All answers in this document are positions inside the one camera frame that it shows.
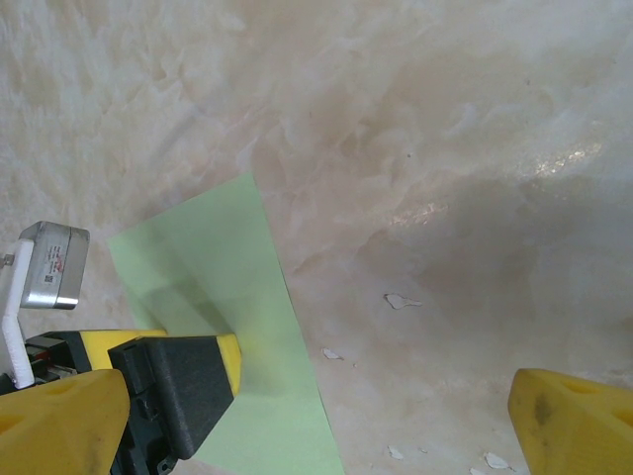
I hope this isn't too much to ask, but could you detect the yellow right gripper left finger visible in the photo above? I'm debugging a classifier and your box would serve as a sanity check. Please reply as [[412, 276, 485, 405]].
[[0, 368, 131, 475]]

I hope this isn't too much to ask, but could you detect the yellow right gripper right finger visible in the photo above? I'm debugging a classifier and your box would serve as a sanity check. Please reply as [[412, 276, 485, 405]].
[[508, 368, 633, 475]]

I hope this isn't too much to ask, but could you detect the light green paper sheet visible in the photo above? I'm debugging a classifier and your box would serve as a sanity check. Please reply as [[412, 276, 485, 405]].
[[106, 170, 346, 475]]

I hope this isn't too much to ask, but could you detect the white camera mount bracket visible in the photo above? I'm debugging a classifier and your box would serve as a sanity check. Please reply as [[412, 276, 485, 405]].
[[0, 239, 37, 390]]

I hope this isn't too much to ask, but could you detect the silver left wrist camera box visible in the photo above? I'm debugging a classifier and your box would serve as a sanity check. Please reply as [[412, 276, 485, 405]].
[[22, 221, 91, 312]]

